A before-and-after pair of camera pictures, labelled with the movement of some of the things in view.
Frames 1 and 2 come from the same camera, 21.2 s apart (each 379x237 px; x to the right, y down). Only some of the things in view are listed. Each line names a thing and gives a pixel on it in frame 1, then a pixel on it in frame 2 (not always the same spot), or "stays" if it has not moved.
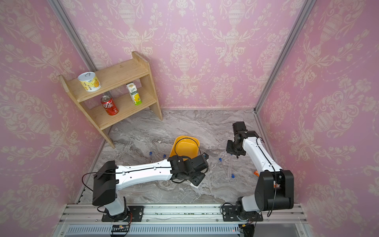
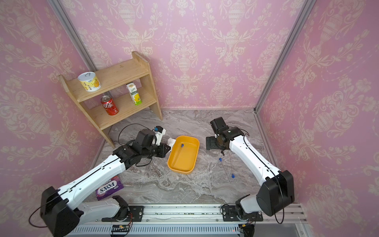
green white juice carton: (133, 92) stays
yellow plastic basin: (186, 146) stays
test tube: (233, 171) stays
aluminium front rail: (86, 220) stays
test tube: (225, 173) → (182, 146)
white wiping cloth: (196, 186) → (170, 142)
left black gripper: (202, 175) → (163, 150)
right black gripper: (230, 150) → (210, 143)
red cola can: (109, 105) stays
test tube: (230, 164) → (224, 169)
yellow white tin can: (89, 81) stays
